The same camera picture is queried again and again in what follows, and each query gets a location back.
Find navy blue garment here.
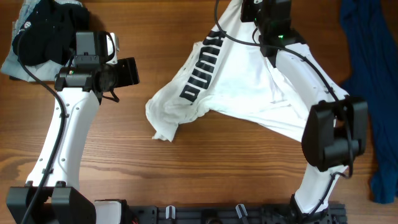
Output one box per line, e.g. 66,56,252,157
340,0,397,203

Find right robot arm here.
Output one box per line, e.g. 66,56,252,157
241,1,368,223

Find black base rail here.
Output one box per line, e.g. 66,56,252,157
93,203,348,224

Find white Puma t-shirt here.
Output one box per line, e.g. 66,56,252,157
146,0,309,141

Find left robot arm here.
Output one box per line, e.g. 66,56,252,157
6,31,139,223

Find black garment with logo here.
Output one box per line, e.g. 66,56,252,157
12,0,90,66

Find light blue folded garment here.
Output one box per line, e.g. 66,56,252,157
1,1,85,82

